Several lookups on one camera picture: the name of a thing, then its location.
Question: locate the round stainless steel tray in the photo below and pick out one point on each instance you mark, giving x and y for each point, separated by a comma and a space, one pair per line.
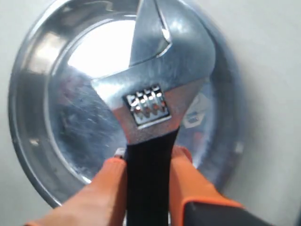
62, 132

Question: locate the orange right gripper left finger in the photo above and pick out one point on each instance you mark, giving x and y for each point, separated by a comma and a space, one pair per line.
100, 203

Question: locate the adjustable wrench black handle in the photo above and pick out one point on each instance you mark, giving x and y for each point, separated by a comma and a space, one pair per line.
172, 54

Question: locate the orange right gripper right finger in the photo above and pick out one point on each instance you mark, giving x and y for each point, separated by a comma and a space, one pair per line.
194, 200

